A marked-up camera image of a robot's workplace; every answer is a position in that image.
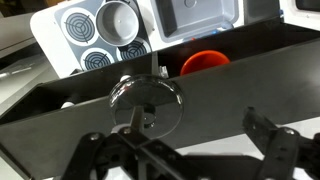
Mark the toy kitchen playset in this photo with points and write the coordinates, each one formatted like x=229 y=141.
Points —
x=217 y=108

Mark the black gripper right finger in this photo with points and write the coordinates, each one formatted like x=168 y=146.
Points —
x=284 y=149

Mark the grey toy pot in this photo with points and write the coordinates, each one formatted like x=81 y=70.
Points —
x=117 y=23

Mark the red bowl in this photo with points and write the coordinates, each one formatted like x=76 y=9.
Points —
x=203 y=60

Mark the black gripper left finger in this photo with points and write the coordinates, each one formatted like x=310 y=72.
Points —
x=140 y=157

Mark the black pot lid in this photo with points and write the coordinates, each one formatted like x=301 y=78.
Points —
x=161 y=100

